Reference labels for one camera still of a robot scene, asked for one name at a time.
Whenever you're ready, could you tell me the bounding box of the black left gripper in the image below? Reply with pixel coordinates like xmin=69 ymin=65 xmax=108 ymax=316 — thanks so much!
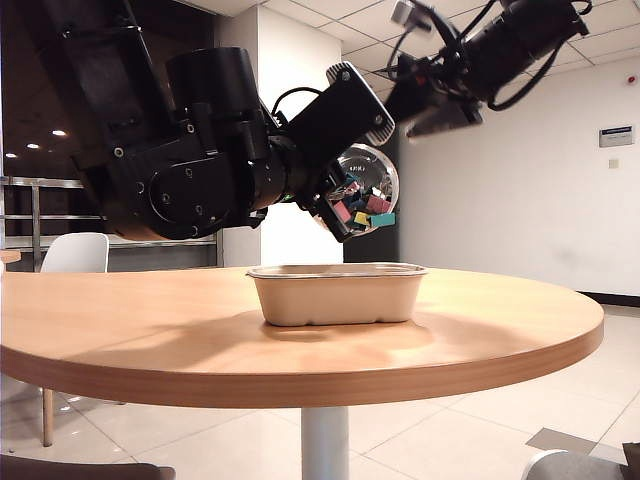
xmin=279 ymin=62 xmax=396 ymax=245

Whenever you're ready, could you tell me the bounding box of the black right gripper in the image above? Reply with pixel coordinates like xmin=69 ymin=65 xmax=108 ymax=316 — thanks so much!
xmin=384 ymin=44 xmax=485 ymax=141

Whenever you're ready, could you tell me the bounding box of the clear plastic jar with label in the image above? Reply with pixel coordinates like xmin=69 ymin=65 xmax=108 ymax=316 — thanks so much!
xmin=312 ymin=143 xmax=401 ymax=244

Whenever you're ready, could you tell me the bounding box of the beige rectangular paper tray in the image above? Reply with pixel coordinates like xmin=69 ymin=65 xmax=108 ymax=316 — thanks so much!
xmin=246 ymin=263 xmax=430 ymax=327

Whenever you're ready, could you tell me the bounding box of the dark door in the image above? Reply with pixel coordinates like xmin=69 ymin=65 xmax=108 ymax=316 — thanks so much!
xmin=342 ymin=122 xmax=401 ymax=265

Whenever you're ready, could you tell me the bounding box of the white plastic chair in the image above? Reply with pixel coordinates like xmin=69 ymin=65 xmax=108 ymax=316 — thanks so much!
xmin=39 ymin=232 xmax=110 ymax=448

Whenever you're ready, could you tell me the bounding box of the metal railing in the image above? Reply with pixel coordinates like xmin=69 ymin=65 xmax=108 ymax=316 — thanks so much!
xmin=0 ymin=175 xmax=225 ymax=274

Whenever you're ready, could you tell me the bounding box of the dark brown seat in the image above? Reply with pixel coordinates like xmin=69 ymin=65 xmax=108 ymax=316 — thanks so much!
xmin=0 ymin=453 xmax=176 ymax=480

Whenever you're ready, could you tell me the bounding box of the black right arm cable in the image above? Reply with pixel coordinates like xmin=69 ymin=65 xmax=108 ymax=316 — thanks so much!
xmin=487 ymin=19 xmax=574 ymax=112

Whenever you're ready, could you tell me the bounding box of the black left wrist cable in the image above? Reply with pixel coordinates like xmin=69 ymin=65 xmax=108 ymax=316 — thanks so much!
xmin=272 ymin=87 xmax=326 ymax=124

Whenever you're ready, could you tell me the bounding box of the wall sign plate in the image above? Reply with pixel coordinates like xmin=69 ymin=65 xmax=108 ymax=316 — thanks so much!
xmin=598 ymin=124 xmax=634 ymax=149

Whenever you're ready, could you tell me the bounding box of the white table pedestal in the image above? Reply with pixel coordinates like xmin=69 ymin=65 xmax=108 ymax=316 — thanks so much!
xmin=299 ymin=407 xmax=350 ymax=480

